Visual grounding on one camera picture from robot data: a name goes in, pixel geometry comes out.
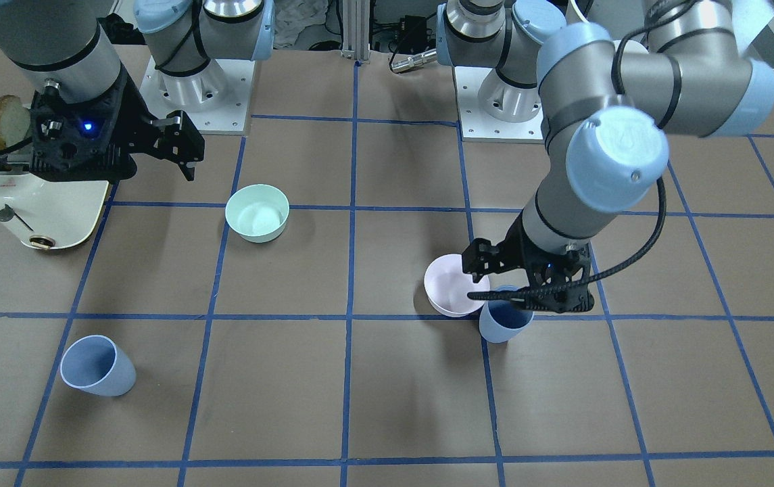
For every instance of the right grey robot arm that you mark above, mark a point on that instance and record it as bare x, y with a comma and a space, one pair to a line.
65, 41

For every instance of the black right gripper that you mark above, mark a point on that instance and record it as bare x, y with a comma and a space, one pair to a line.
131, 108

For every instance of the mint green bowl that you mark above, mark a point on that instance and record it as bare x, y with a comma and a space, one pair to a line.
258, 213

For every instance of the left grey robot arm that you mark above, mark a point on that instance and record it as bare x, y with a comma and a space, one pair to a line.
607, 109

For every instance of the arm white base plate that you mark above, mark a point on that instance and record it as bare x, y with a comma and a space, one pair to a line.
493, 111
217, 100

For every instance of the blue cup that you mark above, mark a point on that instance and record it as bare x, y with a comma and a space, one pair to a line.
96, 365
501, 320

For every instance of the pink bowl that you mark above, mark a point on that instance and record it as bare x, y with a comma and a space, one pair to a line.
447, 287

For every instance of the cream toaster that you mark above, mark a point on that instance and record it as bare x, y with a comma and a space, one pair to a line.
49, 215

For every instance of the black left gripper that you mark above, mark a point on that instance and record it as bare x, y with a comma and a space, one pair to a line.
519, 253

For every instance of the bread slice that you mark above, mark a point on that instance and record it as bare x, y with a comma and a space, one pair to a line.
15, 121

